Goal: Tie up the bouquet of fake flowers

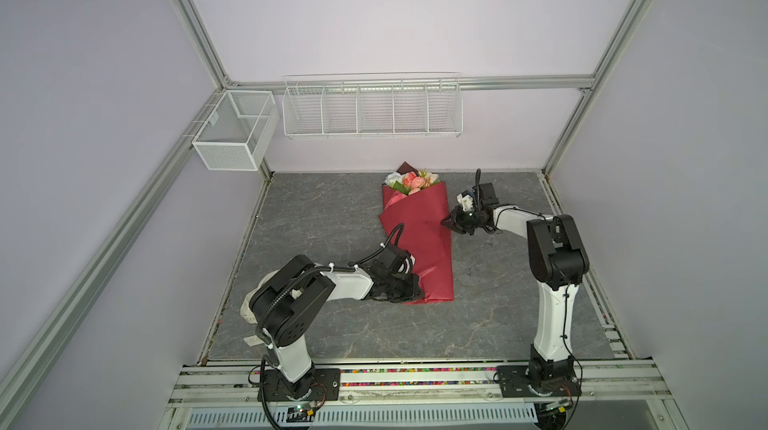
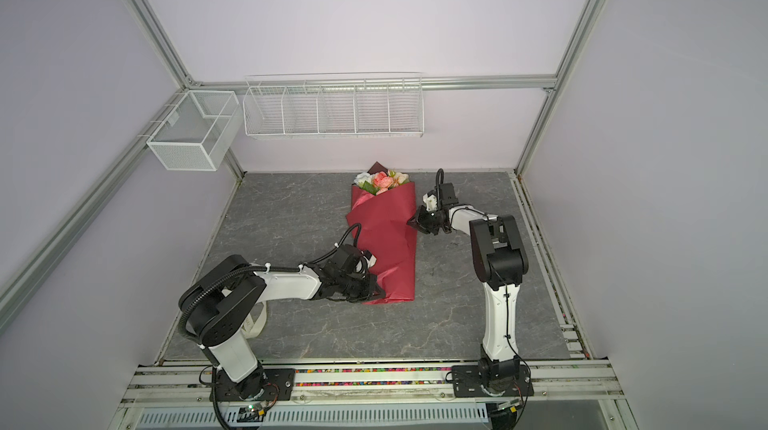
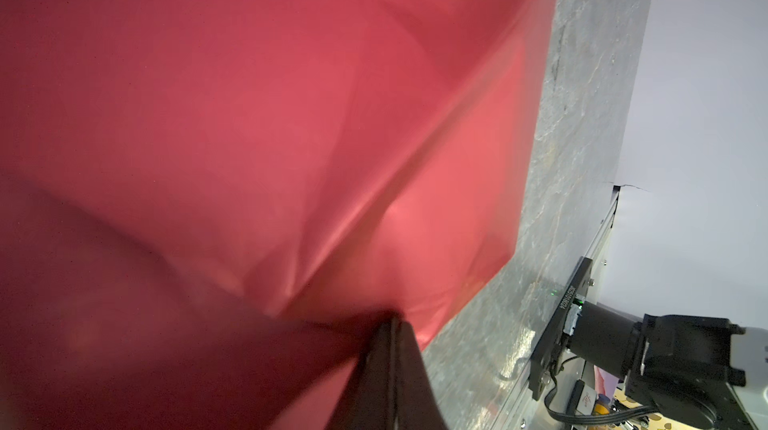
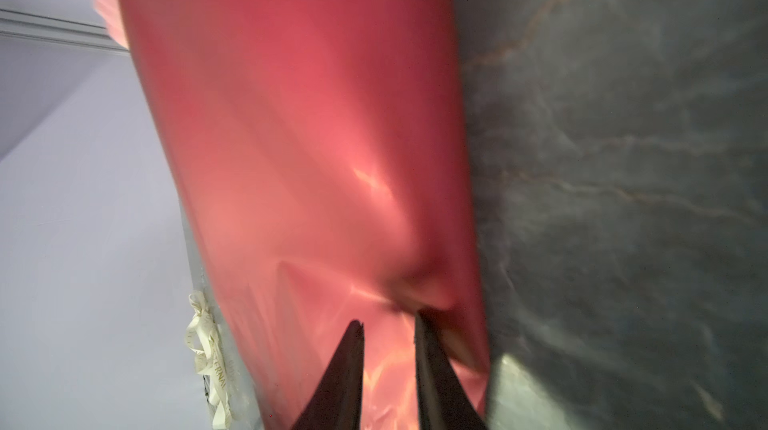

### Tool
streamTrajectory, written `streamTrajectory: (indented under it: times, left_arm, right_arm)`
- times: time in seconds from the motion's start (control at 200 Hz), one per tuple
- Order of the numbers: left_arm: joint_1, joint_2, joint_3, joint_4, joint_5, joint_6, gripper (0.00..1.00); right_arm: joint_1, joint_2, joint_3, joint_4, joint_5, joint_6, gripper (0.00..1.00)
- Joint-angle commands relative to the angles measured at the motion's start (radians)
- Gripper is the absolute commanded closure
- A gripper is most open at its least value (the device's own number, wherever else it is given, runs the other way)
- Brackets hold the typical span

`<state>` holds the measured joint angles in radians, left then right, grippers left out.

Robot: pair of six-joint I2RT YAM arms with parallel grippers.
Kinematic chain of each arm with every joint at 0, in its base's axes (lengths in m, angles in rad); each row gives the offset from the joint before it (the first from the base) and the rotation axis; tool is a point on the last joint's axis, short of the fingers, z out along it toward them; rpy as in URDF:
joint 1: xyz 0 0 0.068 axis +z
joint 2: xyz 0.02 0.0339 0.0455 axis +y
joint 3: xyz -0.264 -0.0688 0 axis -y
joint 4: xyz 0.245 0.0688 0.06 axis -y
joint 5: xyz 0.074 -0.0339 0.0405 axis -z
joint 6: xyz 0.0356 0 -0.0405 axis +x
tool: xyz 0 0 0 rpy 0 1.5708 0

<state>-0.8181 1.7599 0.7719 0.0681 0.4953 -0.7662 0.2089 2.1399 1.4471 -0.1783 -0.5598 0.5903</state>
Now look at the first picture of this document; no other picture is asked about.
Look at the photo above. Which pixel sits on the aluminium frame profile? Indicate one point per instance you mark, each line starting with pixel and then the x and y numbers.
pixel 35 362

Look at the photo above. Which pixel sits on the cream fake rose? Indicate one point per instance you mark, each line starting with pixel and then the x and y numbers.
pixel 429 178

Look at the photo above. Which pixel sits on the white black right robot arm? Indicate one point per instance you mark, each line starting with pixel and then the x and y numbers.
pixel 558 261

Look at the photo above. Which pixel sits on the long white wire basket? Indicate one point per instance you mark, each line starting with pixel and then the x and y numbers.
pixel 392 104

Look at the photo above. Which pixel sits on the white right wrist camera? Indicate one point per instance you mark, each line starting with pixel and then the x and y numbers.
pixel 466 201

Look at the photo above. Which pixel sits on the dark red wrapping paper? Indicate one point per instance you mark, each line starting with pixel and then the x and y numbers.
pixel 423 236

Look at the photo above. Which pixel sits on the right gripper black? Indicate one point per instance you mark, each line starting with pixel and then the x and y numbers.
pixel 454 222

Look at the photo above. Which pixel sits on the small white mesh basket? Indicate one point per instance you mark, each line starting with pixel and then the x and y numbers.
pixel 238 131

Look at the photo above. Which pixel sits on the cream printed ribbon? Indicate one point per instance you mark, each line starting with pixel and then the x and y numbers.
pixel 248 314

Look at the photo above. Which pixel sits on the white fake flower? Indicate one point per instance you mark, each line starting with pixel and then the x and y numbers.
pixel 394 179

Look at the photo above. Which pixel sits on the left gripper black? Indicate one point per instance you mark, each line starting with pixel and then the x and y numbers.
pixel 412 289

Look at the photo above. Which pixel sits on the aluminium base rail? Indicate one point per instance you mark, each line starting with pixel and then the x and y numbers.
pixel 630 383

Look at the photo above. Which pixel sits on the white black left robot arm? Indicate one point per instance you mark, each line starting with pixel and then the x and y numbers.
pixel 287 301

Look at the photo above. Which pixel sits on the white perforated vent panel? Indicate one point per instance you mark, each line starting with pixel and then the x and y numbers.
pixel 377 416

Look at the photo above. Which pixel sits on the red pink fake rose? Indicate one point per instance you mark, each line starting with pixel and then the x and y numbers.
pixel 413 182

